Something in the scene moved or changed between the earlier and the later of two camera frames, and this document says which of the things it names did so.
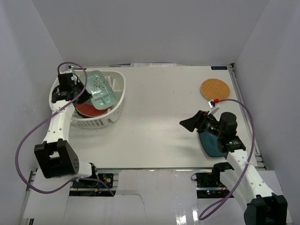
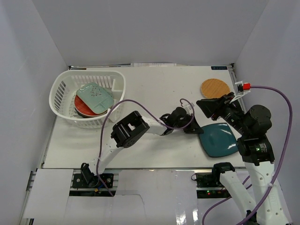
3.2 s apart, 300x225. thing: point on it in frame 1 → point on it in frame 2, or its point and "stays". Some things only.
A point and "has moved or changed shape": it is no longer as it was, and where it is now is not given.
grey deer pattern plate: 79,115 stays
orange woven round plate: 213,88 stays
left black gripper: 79,91 → 191,126
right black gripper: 198,121 → 211,106
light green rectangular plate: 102,97 has moved or changed shape
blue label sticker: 219,68 stays
